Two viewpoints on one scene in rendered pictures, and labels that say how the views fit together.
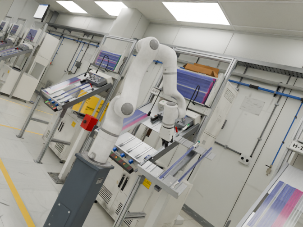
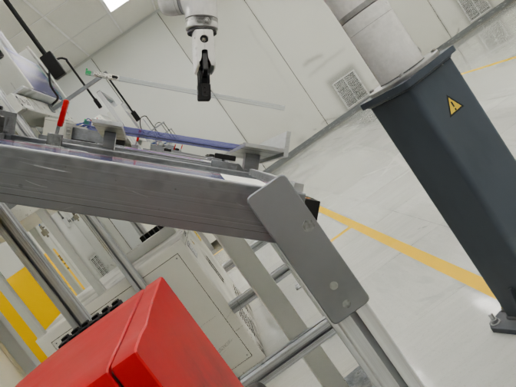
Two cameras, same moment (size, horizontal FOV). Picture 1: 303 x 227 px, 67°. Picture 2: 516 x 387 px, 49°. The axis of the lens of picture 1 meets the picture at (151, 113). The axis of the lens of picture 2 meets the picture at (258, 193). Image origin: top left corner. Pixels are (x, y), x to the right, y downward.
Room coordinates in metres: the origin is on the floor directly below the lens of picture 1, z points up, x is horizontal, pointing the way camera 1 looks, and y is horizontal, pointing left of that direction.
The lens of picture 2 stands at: (2.65, 0.85, 0.82)
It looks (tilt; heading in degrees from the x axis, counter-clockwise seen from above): 6 degrees down; 226
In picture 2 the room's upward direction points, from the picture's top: 35 degrees counter-clockwise
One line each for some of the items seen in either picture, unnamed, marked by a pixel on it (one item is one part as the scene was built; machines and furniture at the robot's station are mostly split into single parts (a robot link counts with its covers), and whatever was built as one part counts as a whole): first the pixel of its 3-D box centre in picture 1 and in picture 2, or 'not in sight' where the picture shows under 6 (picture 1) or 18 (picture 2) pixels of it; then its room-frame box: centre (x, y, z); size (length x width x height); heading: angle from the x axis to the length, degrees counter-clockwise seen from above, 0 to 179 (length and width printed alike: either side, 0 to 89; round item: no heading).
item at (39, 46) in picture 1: (27, 59); not in sight; (5.53, 3.27, 0.95); 1.36 x 0.82 x 1.90; 139
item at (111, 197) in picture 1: (140, 191); not in sight; (2.43, -0.26, 0.31); 0.70 x 0.65 x 0.62; 49
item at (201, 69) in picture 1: (206, 70); not in sight; (2.60, -0.34, 1.82); 0.68 x 0.30 x 0.20; 49
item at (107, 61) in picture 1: (98, 98); not in sight; (3.41, 0.81, 0.95); 1.35 x 0.82 x 1.90; 139
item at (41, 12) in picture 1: (43, 13); not in sight; (5.42, 3.37, 2.10); 0.58 x 0.14 x 0.41; 49
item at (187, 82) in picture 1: (190, 86); not in sight; (2.30, -0.23, 1.52); 0.51 x 0.13 x 0.27; 49
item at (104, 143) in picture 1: (102, 146); (384, 44); (1.38, 0.18, 0.79); 0.19 x 0.19 x 0.18
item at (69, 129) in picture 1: (78, 112); not in sight; (3.25, 0.93, 0.66); 1.01 x 0.73 x 1.31; 139
